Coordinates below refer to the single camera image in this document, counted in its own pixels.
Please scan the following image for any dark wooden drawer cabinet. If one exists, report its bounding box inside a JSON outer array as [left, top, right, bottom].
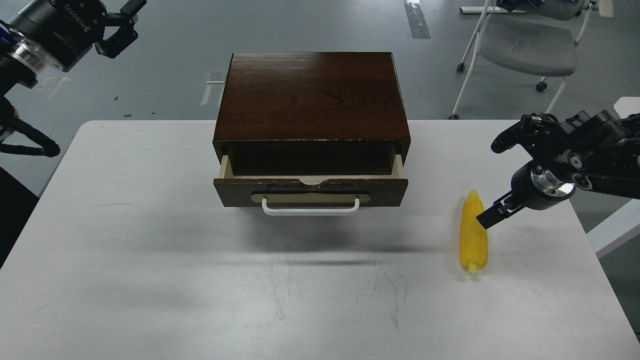
[[212, 51, 411, 175]]

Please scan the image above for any yellow corn cob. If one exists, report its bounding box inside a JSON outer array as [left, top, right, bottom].
[[459, 189, 489, 275]]

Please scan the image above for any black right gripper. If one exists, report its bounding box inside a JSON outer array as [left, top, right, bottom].
[[475, 161, 577, 230]]

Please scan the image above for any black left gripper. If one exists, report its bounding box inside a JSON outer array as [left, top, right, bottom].
[[7, 0, 147, 74]]

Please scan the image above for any wooden drawer with white handle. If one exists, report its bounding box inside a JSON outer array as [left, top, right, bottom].
[[213, 155, 409, 216]]

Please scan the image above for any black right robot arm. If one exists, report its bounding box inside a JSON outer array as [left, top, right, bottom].
[[477, 111, 640, 229]]

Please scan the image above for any grey office chair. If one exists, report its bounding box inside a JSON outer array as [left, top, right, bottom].
[[456, 0, 614, 114]]

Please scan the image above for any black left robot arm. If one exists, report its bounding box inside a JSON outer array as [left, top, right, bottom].
[[0, 0, 146, 158]]

